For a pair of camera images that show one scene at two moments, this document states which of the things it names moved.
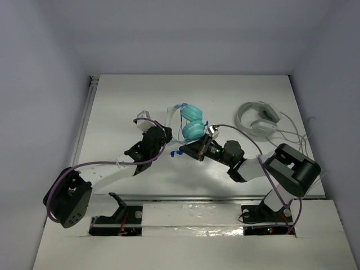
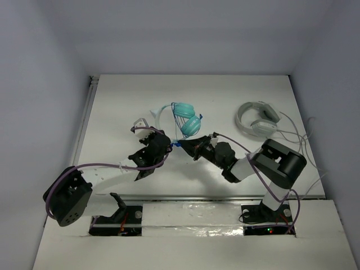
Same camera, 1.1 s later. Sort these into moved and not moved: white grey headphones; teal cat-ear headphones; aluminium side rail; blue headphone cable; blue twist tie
Moved: blue headphone cable; teal cat-ear headphones; blue twist tie
Not moved: aluminium side rail; white grey headphones
